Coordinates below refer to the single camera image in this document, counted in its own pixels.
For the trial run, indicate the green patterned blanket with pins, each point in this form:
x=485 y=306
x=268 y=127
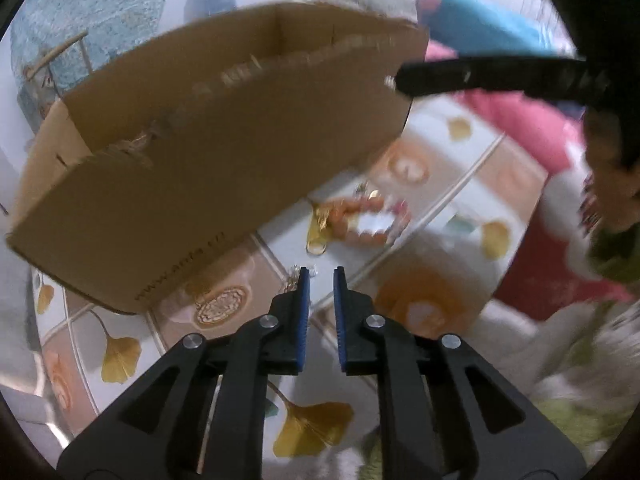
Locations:
x=575 y=420

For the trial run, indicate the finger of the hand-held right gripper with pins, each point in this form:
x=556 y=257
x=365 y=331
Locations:
x=480 y=76

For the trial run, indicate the wooden chair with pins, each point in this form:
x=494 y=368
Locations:
x=57 y=55

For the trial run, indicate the blue plush toy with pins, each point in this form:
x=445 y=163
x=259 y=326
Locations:
x=490 y=22

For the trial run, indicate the white fluffy towel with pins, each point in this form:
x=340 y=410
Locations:
x=515 y=340

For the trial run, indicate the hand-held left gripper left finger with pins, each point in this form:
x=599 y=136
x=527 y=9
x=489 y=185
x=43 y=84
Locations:
x=302 y=315

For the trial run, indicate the gold earring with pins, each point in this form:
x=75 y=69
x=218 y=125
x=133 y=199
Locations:
x=317 y=240

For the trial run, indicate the pink floral blanket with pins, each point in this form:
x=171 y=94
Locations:
x=520 y=125

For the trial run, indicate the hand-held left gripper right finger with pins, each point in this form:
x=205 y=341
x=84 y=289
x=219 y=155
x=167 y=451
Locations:
x=340 y=315

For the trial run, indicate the brown cardboard box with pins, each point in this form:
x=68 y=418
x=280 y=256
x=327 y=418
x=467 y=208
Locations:
x=200 y=160

